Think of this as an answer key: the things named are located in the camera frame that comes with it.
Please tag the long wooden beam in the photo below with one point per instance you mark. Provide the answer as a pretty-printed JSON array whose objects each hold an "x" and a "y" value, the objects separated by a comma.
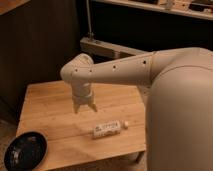
[{"x": 106, "y": 49}]

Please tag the wooden shelf with items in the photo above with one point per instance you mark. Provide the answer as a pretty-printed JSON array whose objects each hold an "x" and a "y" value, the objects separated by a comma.
[{"x": 187, "y": 8}]

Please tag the light wooden table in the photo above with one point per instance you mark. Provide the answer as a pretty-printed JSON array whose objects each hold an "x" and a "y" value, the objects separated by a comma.
[{"x": 48, "y": 109}]

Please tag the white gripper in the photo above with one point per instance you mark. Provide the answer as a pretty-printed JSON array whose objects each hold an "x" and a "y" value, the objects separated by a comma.
[{"x": 84, "y": 100}]

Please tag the metal pole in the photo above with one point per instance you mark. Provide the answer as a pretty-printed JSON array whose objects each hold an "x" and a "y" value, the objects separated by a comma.
[{"x": 90, "y": 31}]

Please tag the black ceramic bowl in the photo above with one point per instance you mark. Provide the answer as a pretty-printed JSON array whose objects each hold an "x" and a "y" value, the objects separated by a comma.
[{"x": 25, "y": 152}]

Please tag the white plastic bottle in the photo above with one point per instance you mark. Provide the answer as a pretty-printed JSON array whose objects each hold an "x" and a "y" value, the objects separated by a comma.
[{"x": 109, "y": 128}]

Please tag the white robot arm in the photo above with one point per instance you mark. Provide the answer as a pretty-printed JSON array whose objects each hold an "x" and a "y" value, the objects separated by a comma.
[{"x": 179, "y": 108}]

